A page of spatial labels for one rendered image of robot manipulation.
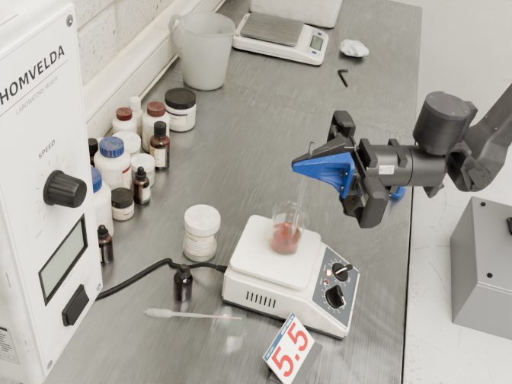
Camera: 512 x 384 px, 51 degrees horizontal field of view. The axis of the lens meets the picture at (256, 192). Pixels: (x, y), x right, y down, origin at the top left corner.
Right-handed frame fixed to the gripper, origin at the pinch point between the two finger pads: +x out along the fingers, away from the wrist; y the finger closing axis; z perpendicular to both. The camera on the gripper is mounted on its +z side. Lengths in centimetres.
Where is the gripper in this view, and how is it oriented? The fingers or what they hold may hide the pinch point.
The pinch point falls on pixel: (317, 165)
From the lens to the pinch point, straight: 72.2
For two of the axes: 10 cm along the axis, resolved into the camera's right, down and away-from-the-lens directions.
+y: -1.4, -6.6, 7.4
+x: -9.8, 0.1, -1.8
